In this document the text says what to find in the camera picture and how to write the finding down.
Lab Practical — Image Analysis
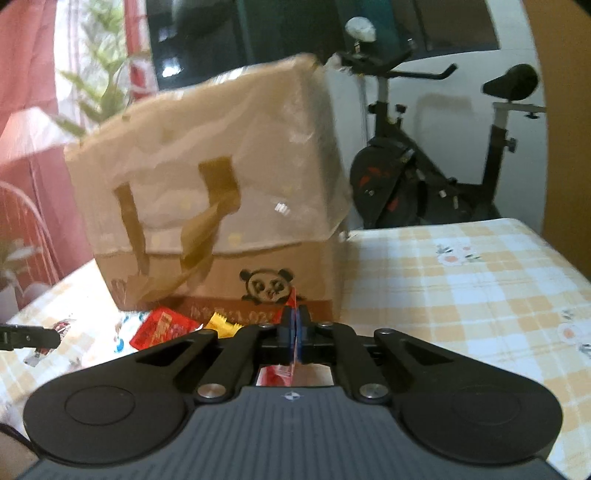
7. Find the red snack packet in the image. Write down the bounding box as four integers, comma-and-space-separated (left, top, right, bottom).
129, 307, 202, 350
254, 284, 302, 387

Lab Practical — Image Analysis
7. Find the yellow snack packet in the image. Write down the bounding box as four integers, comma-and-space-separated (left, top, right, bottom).
204, 312, 242, 339

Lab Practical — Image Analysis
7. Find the red snack packet on table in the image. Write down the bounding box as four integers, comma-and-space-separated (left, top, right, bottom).
129, 307, 202, 350

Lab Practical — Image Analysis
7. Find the brown paper bag plastic lined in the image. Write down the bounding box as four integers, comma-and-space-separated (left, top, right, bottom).
65, 54, 352, 324

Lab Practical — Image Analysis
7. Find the black exercise bike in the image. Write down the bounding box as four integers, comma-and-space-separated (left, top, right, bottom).
339, 51, 548, 231

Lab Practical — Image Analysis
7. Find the yellow checked tablecloth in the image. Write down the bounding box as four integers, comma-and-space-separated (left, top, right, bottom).
1, 219, 590, 479

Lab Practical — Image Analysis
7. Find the white plastic bag on bike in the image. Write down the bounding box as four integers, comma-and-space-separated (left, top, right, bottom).
345, 16, 377, 43

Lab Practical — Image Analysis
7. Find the dark window with frame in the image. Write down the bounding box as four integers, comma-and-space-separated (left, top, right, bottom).
144, 0, 500, 90

